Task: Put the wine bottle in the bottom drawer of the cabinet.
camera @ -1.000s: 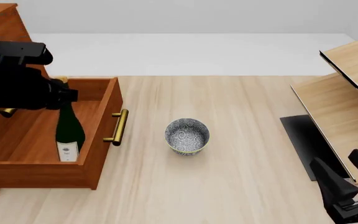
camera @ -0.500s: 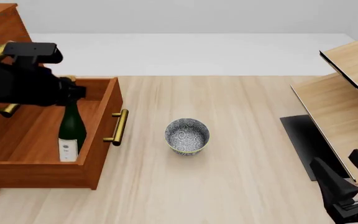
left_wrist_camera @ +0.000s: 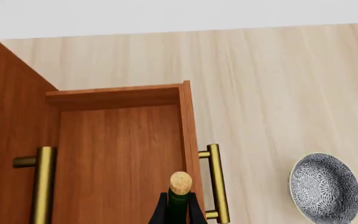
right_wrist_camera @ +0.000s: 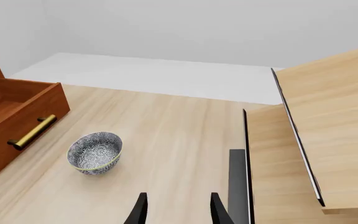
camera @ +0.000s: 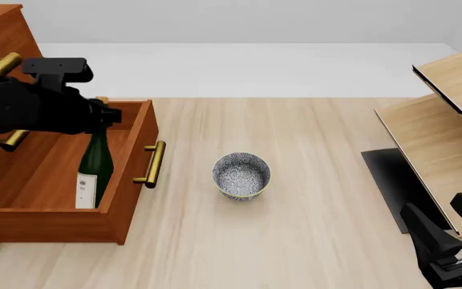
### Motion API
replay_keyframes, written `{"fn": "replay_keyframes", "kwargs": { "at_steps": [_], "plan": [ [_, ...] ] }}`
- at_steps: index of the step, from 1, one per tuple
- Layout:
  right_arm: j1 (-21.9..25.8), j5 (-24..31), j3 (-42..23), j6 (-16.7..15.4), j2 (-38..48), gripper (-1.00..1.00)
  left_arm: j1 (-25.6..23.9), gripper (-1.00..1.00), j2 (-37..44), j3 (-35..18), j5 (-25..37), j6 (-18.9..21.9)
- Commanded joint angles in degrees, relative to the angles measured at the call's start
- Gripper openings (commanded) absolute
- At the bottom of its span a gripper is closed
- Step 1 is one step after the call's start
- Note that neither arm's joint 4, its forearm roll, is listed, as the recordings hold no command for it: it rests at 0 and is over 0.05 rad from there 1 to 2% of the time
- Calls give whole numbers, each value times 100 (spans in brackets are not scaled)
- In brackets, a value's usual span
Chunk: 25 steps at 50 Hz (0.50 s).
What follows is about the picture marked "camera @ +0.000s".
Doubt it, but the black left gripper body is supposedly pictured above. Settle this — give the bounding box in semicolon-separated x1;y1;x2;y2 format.
79;98;124;136

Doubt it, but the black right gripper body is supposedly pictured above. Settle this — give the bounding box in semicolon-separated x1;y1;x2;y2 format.
419;251;462;289

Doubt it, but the pale wooden shelf rack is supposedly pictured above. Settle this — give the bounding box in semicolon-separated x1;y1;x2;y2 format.
373;43;462;239

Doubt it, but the dark green wine bottle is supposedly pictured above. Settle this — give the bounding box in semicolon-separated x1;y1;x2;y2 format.
75;96;116;210

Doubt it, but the wooden cabinet drawer, open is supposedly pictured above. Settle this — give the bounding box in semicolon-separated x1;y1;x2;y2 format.
0;97;160;246

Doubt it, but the brass drawer handle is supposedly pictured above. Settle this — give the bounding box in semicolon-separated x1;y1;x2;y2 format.
132;140;168;190
0;51;24;77
0;128;32;153

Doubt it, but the blue-white patterned bowl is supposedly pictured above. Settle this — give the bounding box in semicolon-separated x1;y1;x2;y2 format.
212;152;273;204

